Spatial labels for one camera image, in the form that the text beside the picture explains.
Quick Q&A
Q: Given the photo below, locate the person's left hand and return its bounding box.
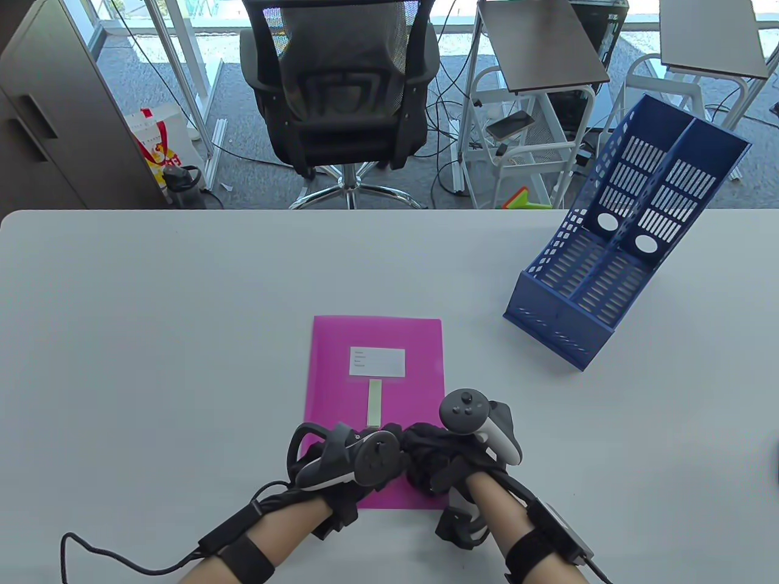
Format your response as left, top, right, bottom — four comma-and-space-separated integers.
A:
292, 442, 367, 540

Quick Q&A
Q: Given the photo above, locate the person's right hand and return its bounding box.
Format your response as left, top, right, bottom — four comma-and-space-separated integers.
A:
402, 423, 507, 496

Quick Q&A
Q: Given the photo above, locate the black handheld controller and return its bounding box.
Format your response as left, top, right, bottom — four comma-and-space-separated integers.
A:
439, 389, 523, 467
286, 422, 410, 491

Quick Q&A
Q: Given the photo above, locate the pink L-shaped folder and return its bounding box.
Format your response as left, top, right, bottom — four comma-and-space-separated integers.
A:
302, 315, 448, 510

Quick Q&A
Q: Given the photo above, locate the person's right forearm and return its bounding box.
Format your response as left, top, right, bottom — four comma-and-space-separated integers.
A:
466, 471, 588, 584

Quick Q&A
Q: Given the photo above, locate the person's left forearm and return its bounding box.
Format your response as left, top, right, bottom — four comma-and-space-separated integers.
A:
178, 498, 334, 584

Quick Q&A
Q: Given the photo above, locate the black wrist sensor box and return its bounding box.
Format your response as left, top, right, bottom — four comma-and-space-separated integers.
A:
198, 502, 267, 555
526, 499, 595, 568

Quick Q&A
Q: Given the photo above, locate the blue plastic file rack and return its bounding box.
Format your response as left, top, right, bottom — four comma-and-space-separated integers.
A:
503, 94, 753, 372

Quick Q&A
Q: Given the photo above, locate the green and red plastic tool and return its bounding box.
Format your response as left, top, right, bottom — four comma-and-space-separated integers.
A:
502, 187, 551, 210

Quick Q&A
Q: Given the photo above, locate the white rolling cart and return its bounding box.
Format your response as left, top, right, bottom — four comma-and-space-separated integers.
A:
456, 64, 600, 210

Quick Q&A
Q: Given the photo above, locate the black smartphone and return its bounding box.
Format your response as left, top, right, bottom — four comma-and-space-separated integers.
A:
485, 111, 536, 142

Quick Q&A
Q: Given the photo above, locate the black mesh office chair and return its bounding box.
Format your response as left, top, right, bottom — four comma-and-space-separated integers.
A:
239, 0, 440, 210

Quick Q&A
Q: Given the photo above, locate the black water bottle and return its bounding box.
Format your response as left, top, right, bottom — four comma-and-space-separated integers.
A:
162, 165, 208, 210

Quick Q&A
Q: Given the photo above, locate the red and white shopping bag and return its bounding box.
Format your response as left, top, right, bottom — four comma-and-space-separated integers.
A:
126, 103, 204, 189

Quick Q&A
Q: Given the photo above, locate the brown-top side table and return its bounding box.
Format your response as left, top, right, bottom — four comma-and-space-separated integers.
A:
477, 0, 611, 95
659, 0, 770, 81

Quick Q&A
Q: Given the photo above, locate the black computer tower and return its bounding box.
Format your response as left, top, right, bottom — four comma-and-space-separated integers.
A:
572, 0, 629, 69

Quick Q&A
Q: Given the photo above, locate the tall storage cabinet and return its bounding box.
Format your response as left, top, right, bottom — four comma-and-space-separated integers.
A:
0, 0, 168, 210

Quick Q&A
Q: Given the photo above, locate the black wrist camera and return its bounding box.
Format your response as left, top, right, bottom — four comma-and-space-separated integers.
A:
435, 508, 491, 550

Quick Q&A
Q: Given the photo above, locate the black arm strap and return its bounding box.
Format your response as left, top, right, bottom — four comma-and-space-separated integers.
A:
216, 535, 276, 584
504, 529, 565, 584

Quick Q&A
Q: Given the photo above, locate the black braided cable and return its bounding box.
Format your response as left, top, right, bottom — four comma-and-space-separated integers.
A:
60, 532, 203, 584

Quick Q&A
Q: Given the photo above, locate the white metal table frame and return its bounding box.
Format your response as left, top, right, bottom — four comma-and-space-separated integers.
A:
143, 0, 229, 190

